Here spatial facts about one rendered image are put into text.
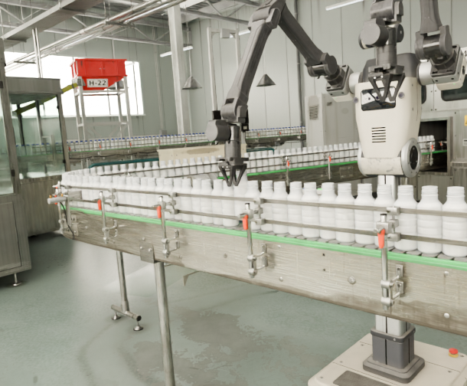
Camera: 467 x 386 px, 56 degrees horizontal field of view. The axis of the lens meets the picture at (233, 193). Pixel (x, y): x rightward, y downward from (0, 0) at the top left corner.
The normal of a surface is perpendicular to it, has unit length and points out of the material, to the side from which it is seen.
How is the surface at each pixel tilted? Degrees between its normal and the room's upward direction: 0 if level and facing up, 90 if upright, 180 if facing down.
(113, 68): 89
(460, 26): 90
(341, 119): 90
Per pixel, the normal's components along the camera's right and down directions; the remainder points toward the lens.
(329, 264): -0.69, 0.15
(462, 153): -0.88, 0.12
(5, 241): 0.72, 0.04
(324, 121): 0.48, 0.08
